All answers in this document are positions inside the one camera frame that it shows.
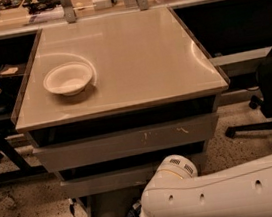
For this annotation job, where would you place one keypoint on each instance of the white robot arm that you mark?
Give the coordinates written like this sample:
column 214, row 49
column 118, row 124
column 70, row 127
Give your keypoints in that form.
column 176, row 190

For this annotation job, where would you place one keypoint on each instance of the black desk frame left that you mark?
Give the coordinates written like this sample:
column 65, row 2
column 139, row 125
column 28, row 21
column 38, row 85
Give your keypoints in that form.
column 23, row 169

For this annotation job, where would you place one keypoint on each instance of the grey horizontal shelf beam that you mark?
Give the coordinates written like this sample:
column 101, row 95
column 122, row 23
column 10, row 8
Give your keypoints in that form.
column 241, row 57

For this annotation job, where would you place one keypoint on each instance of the middle grey drawer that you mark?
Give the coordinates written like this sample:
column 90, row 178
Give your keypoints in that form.
column 109, row 181

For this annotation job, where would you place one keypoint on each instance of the open bottom drawer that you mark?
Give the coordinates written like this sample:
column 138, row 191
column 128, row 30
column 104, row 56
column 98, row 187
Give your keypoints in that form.
column 116, row 203

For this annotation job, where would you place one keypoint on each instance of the grey metal post left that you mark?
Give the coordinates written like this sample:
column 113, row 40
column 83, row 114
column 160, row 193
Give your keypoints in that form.
column 69, row 12

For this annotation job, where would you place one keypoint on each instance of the white paper bowl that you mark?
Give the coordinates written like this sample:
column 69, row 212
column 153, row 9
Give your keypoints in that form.
column 68, row 79

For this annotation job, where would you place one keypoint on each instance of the top grey drawer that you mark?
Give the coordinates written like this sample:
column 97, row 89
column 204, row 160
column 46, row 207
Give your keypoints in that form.
column 93, row 150

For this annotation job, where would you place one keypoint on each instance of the grey drawer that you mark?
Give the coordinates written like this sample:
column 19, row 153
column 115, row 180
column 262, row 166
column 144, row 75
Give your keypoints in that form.
column 109, row 181
column 93, row 150

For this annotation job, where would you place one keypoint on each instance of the grey drawer cabinet with counter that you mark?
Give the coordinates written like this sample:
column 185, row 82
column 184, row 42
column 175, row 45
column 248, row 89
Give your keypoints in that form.
column 147, row 70

